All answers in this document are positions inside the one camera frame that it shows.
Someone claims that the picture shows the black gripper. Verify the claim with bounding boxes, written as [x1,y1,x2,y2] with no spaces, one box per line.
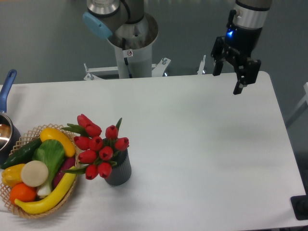
[211,26,262,95]

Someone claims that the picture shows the red tulip bouquet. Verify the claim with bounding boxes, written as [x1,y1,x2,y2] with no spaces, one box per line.
[62,114,129,180]

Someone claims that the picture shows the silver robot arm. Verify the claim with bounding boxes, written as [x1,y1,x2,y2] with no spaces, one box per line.
[211,0,272,95]

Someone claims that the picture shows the dark grey ribbed vase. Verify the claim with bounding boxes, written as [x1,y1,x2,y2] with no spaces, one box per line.
[105,150,132,186]

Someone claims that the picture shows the black device at table edge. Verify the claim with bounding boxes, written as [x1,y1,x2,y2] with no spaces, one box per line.
[290,195,308,220]

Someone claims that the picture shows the purple eggplant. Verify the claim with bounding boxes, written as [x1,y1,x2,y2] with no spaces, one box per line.
[52,157,76,188]

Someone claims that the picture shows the yellow squash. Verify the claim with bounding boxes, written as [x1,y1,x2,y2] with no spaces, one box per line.
[40,127,76,157]

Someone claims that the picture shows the green leafy cabbage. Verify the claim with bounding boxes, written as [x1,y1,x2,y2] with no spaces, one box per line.
[32,140,65,199]

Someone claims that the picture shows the woven wicker basket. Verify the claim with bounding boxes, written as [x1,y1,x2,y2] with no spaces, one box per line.
[0,124,77,219]

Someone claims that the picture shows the beige round disc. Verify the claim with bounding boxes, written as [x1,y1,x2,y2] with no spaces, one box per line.
[21,160,49,187]

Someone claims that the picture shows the dark green cucumber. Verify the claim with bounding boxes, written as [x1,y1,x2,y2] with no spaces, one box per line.
[0,139,42,169]

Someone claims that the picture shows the yellow banana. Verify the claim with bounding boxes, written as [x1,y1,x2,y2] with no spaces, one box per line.
[14,173,76,215]

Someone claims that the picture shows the orange fruit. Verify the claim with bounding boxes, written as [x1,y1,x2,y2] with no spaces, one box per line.
[10,183,37,204]

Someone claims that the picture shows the yellow bell pepper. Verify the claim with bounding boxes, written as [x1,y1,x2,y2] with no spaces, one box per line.
[1,164,25,187]

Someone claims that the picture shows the white frame at right edge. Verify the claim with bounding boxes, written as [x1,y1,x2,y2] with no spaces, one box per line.
[285,82,308,129]

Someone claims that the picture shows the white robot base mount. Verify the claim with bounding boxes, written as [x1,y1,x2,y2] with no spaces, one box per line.
[83,0,171,78]

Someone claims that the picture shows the blue handled saucepan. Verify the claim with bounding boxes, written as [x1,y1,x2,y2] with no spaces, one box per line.
[0,69,21,165]

